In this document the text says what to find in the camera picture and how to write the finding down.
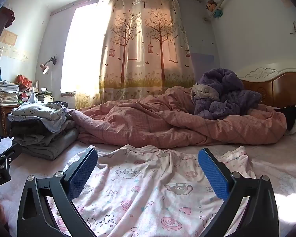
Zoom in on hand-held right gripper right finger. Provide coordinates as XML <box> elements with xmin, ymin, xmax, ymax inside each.
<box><xmin>198</xmin><ymin>148</ymin><xmax>280</xmax><ymax>237</ymax></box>

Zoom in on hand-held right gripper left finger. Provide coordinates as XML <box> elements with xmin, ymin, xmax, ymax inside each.
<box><xmin>17</xmin><ymin>146</ymin><xmax>106</xmax><ymax>237</ymax></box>

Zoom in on pink cartoon print pants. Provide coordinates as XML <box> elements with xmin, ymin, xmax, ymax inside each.
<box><xmin>46</xmin><ymin>144</ymin><xmax>258</xmax><ymax>237</ymax></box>

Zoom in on wooden desk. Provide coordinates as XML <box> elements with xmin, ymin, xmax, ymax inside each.
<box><xmin>0</xmin><ymin>104</ymin><xmax>22</xmax><ymax>139</ymax></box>

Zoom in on light blue printed garment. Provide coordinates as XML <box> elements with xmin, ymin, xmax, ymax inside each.
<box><xmin>7</xmin><ymin>101</ymin><xmax>67</xmax><ymax>132</ymax></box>

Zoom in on stack of papers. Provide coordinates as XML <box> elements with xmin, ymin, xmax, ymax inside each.
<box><xmin>0</xmin><ymin>80</ymin><xmax>20</xmax><ymax>106</ymax></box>

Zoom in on stack of green books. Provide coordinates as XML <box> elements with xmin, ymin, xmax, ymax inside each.
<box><xmin>36</xmin><ymin>91</ymin><xmax>53</xmax><ymax>103</ymax></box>

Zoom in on red box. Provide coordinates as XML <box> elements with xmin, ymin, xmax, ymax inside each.
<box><xmin>15</xmin><ymin>74</ymin><xmax>32</xmax><ymax>87</ymax></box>

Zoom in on purple fleece blanket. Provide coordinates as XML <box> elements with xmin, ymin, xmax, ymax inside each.
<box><xmin>190</xmin><ymin>68</ymin><xmax>262</xmax><ymax>120</ymax></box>

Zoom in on pink checked duvet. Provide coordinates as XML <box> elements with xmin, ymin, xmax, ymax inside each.
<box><xmin>67</xmin><ymin>86</ymin><xmax>287</xmax><ymax>149</ymax></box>

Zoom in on black cloth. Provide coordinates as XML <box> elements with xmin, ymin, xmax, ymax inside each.
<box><xmin>274</xmin><ymin>105</ymin><xmax>296</xmax><ymax>132</ymax></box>

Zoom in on wooden headboard with white trim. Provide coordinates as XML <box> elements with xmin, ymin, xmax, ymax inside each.
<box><xmin>237</xmin><ymin>63</ymin><xmax>296</xmax><ymax>109</ymax></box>

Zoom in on tree print curtain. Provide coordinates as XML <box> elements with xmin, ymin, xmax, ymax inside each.
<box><xmin>75</xmin><ymin>0</ymin><xmax>196</xmax><ymax>110</ymax></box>

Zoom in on plush doll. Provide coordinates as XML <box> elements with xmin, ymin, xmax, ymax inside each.
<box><xmin>206</xmin><ymin>0</ymin><xmax>224</xmax><ymax>18</ymax></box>

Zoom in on pink wall lamp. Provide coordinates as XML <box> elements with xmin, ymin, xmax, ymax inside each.
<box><xmin>39</xmin><ymin>56</ymin><xmax>58</xmax><ymax>75</ymax></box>

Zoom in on pale wall paper sheets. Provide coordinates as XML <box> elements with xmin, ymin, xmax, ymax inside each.
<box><xmin>8</xmin><ymin>47</ymin><xmax>29</xmax><ymax>62</ymax></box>

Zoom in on tan wall certificate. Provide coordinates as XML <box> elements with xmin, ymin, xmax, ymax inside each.
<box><xmin>0</xmin><ymin>29</ymin><xmax>17</xmax><ymax>47</ymax></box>

